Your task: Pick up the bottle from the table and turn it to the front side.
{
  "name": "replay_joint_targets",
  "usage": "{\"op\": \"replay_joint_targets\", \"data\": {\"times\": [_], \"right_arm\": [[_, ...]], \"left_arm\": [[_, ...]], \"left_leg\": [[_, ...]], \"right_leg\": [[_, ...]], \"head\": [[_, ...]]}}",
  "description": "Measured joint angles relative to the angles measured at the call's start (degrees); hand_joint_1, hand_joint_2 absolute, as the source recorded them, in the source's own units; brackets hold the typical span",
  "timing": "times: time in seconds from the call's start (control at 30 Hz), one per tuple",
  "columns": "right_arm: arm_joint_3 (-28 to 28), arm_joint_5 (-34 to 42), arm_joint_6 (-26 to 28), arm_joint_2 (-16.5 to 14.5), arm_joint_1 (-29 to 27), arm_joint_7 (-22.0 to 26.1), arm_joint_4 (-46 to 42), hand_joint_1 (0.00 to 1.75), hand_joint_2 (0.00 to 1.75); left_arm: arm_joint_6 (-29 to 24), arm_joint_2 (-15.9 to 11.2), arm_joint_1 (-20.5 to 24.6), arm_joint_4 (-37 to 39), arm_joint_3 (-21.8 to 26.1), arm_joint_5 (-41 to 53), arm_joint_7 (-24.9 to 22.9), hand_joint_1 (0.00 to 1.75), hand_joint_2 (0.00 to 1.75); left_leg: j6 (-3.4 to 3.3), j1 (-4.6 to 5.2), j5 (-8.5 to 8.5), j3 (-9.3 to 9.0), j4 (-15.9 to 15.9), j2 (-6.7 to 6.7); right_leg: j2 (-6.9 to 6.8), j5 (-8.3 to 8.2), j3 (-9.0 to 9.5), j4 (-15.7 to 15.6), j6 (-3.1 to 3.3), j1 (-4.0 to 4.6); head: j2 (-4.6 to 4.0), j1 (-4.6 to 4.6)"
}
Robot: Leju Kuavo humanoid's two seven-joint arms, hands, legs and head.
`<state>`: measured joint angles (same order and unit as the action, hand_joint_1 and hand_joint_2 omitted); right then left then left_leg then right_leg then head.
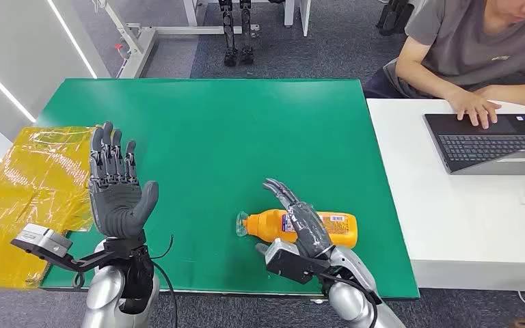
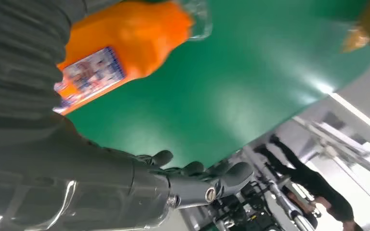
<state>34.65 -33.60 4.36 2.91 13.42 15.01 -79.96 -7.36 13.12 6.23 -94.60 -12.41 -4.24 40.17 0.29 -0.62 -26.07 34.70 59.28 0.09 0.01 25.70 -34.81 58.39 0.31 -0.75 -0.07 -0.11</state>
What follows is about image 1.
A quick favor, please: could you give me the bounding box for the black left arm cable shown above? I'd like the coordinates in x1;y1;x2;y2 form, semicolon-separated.
150;234;179;328

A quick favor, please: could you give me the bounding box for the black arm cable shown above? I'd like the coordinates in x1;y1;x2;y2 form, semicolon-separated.
150;234;179;328
320;273;380;328

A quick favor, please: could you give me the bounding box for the white metal gantry frame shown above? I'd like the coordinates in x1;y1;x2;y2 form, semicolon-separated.
91;0;261;79

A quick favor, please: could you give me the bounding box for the black silver humanoid robot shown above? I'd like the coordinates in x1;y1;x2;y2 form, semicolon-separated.
219;0;255;68

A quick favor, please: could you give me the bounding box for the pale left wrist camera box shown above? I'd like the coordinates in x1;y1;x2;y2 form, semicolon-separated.
10;223;73;260

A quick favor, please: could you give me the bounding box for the white desk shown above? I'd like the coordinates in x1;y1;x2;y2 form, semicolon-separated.
366;98;525;293

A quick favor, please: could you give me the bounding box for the yellow film-wrapped cardboard box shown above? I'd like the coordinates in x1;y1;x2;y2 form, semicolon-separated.
0;126;98;290

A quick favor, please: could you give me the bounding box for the orange plastic bottle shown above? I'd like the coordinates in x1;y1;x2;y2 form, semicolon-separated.
235;208;358;250

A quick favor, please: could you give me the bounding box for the dark grey laptop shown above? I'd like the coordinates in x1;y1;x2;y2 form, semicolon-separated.
423;113;525;176

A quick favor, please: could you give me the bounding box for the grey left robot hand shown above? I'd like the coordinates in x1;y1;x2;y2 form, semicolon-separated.
88;120;160;239

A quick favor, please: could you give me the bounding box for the black right camera bracket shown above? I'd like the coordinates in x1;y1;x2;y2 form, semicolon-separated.
267;247;336;285

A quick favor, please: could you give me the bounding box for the black left camera bracket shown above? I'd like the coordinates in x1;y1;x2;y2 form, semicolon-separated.
51;246;125;276

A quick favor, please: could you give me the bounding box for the person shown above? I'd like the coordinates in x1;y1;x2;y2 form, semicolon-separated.
362;0;525;130

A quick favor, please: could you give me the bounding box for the person's right hand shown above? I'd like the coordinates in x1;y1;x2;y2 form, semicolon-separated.
448;90;502;130

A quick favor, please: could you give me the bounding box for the white background table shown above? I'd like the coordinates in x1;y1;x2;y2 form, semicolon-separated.
182;0;312;37

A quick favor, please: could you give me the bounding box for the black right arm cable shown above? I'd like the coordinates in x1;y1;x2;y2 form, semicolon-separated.
320;273;380;328

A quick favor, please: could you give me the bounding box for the black camera bracket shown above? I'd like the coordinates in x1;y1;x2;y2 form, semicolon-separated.
267;247;336;285
51;246;125;276

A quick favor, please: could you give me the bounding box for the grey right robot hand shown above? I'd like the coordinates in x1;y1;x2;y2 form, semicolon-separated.
262;178;336;260

